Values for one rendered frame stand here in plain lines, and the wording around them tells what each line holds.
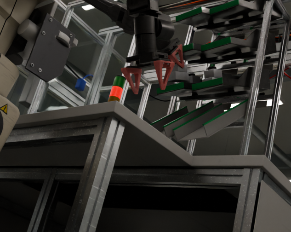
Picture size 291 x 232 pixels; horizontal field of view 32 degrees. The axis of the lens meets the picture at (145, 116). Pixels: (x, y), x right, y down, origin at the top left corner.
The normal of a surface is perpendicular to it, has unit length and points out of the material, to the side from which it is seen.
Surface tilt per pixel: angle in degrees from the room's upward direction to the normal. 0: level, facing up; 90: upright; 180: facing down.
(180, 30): 180
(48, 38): 90
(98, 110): 90
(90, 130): 90
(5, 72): 90
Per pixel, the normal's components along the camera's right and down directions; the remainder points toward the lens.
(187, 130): 0.68, -0.14
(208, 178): -0.56, -0.46
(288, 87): -0.24, 0.89
